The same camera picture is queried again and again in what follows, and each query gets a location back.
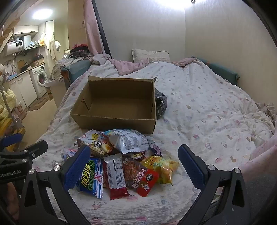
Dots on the light blue silver snack bag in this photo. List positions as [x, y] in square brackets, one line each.
[127, 141]

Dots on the white storage bin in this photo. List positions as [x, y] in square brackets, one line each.
[56, 93]

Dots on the pink blanket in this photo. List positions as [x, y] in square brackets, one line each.
[127, 65]

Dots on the pink curtain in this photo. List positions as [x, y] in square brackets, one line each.
[92, 28]

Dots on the dark striped cloth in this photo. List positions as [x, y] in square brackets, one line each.
[161, 103]

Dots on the brown and red snack packet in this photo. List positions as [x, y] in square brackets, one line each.
[138, 177]

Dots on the beige pillow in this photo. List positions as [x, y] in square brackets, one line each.
[151, 55]

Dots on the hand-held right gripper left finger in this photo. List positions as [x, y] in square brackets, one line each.
[76, 168]

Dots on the white panda print snack packet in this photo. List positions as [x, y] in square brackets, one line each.
[95, 141]

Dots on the yellow duvet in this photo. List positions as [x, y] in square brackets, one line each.
[7, 101]

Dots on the wooden staircase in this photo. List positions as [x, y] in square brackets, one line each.
[7, 34]

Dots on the white clothes pile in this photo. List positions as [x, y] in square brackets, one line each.
[60, 68]

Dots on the pink crab stick packet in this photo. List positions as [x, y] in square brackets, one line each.
[70, 152]

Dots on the black frame pole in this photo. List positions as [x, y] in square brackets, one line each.
[101, 28]

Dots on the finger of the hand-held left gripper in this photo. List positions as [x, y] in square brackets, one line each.
[34, 150]
[10, 140]

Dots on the dark clothes pile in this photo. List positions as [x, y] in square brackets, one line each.
[79, 50]

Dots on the dark purple snack packet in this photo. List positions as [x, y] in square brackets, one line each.
[155, 149]

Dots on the white water heater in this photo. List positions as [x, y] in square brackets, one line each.
[15, 46]

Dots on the ceiling lamp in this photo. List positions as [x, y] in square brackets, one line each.
[41, 13]

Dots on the brown floor mat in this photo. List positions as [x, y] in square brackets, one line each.
[37, 103]

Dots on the white wall cabinet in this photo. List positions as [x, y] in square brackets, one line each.
[26, 29]

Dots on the teal bed cushion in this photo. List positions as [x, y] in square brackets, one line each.
[225, 72]
[78, 67]

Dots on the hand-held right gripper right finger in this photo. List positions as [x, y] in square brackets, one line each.
[191, 167]

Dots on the yellow chip packet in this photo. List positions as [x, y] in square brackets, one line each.
[162, 167]

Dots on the blue flag print snack packet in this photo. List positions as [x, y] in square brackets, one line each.
[93, 179]

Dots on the brown cardboard box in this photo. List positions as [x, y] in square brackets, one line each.
[121, 121]

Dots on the red and white snack bar packet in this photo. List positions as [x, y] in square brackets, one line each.
[115, 175]

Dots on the white washing machine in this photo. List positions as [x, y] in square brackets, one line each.
[40, 79]

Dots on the white kitchen base cabinet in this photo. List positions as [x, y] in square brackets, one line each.
[23, 88]

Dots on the hanging white towel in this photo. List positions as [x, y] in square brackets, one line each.
[54, 48]

